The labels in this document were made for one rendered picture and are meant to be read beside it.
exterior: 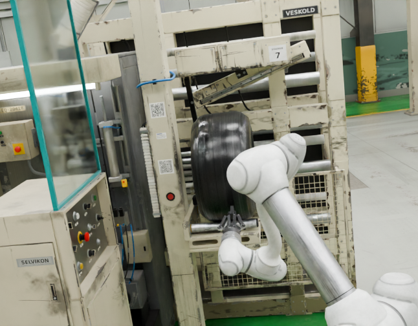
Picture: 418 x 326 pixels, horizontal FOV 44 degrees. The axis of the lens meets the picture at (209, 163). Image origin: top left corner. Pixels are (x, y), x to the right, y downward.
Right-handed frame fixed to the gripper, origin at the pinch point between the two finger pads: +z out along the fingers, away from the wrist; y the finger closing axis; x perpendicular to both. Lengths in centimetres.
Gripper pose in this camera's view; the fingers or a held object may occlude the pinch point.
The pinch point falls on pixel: (231, 212)
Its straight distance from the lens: 246.4
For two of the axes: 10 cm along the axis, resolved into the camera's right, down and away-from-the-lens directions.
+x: 1.5, 8.7, 4.7
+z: 0.6, -4.8, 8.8
